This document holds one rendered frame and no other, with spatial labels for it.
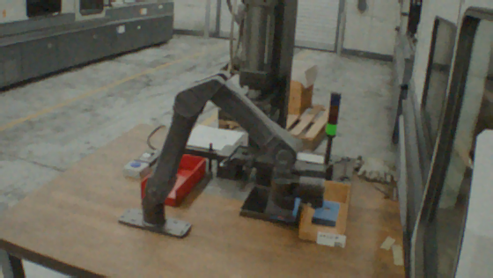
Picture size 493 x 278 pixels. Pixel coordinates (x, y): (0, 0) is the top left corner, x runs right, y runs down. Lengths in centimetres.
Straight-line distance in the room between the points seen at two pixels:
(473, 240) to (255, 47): 116
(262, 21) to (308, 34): 936
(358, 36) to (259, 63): 926
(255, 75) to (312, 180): 44
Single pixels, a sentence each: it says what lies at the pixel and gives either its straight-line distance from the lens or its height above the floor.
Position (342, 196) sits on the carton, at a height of 93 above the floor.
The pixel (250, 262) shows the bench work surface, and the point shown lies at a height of 90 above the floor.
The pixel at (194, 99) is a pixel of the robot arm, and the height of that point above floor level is 128.
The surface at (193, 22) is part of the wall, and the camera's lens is 1166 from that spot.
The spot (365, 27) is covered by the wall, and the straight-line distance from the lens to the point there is 1051.
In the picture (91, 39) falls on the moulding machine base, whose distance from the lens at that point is 775.
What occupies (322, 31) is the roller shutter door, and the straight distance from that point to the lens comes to 1058.
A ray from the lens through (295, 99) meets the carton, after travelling 473.
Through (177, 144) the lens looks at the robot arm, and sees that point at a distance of 104.
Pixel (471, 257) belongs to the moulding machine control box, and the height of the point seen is 144.
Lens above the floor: 155
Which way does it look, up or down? 21 degrees down
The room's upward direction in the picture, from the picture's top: 4 degrees clockwise
